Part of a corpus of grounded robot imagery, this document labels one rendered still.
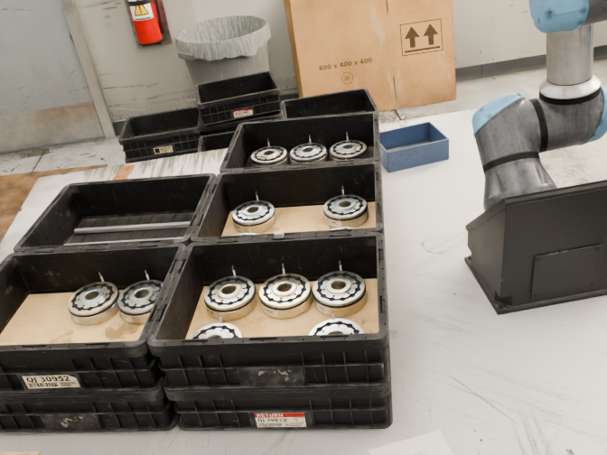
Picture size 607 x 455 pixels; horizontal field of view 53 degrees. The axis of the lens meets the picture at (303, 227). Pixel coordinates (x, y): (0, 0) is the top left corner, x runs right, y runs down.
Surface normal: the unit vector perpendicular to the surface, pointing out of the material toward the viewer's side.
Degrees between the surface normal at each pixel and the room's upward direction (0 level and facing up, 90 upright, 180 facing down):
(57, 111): 90
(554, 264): 90
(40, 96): 90
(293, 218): 0
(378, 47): 77
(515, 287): 90
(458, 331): 0
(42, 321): 0
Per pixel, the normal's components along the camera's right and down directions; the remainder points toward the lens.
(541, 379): -0.13, -0.83
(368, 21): 0.07, 0.38
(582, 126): 0.02, 0.56
